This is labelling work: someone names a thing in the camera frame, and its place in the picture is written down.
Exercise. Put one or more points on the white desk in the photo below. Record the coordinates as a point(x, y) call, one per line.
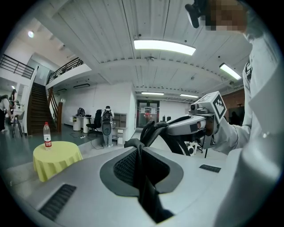
point(80, 123)

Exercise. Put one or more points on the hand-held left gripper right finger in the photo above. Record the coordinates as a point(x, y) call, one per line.
point(199, 188)

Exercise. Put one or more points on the black office chair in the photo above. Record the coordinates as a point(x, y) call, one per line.
point(95, 123)

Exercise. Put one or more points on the dark wooden staircase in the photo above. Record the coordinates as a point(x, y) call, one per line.
point(38, 108)

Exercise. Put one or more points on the black balcony railing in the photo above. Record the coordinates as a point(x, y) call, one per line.
point(64, 67)
point(15, 66)

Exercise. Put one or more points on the round table with yellow cloth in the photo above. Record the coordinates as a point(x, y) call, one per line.
point(56, 159)

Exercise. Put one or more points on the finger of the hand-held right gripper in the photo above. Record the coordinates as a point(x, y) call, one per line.
point(182, 119)
point(182, 129)

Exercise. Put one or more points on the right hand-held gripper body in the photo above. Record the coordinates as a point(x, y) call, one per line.
point(213, 104)

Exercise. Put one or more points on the black monitor screen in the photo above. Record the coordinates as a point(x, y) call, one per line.
point(235, 115)

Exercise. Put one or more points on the white shelf cabinet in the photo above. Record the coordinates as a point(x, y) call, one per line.
point(121, 124)

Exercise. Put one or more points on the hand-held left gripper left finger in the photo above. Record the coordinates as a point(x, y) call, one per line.
point(84, 177)

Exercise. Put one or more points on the glass double door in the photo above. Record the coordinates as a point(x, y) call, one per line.
point(147, 114)

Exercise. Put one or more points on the black head camera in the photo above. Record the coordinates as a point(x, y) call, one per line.
point(193, 13)

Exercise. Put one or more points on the clear plastic water bottle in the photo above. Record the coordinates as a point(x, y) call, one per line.
point(47, 137)

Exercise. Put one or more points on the white wheeled base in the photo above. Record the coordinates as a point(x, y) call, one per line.
point(192, 148)

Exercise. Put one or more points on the long ceiling light panel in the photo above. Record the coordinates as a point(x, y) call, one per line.
point(164, 47)
point(189, 95)
point(152, 93)
point(229, 71)

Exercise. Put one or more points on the grey chair with black legs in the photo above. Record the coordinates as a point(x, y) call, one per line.
point(18, 120)

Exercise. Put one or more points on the person's right forearm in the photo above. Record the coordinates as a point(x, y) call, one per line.
point(230, 135)

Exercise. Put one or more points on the person's white coat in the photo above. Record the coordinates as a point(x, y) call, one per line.
point(264, 110)

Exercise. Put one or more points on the round ceiling lamp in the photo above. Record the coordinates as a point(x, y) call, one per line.
point(30, 34)

